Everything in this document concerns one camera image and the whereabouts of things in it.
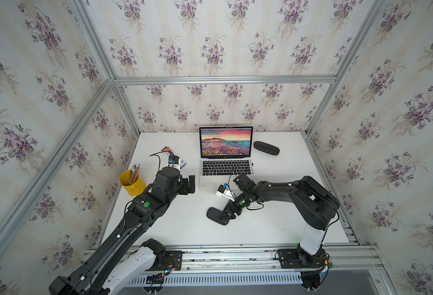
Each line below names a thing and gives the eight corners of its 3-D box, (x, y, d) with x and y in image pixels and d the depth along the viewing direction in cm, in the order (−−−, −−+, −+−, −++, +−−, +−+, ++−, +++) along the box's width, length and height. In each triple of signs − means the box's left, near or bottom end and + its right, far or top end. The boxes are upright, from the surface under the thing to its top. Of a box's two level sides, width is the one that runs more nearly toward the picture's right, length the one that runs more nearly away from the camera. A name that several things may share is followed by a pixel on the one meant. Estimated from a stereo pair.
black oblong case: (252, 146, 115) (253, 143, 112) (255, 142, 117) (256, 138, 115) (277, 157, 110) (278, 153, 107) (279, 152, 112) (281, 149, 110)
